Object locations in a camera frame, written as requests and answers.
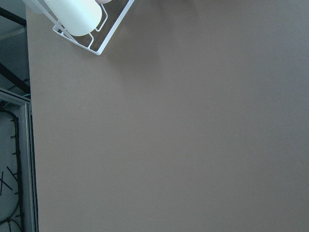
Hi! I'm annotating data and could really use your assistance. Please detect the white cup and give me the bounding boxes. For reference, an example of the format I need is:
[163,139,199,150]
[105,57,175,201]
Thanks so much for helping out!
[45,0,102,36]

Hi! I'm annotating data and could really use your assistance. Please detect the white wire cup rack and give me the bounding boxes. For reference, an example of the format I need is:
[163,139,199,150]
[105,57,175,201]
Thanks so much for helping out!
[52,0,135,56]

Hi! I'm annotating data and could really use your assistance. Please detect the aluminium frame rail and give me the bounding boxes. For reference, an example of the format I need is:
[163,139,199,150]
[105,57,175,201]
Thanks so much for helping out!
[0,88,39,232]

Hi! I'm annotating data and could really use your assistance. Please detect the black cable bundle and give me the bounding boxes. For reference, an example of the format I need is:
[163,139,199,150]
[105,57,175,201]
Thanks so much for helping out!
[0,110,24,232]

